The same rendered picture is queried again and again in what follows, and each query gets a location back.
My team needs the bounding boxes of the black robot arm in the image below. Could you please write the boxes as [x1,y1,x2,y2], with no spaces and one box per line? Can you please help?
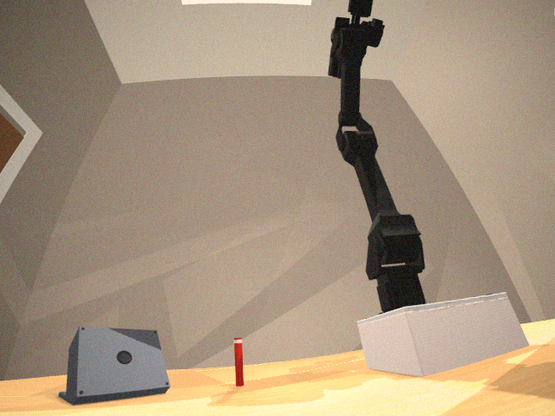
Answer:
[328,17,426,315]

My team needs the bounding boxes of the grey sloped panel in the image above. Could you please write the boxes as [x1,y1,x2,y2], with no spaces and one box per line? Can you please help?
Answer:
[58,326,171,406]

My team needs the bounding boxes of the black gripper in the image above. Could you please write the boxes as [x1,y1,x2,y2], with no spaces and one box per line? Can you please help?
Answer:
[348,0,373,29]

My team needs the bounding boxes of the red peg with white band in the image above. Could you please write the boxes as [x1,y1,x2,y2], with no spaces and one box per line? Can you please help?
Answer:
[234,337,244,387]

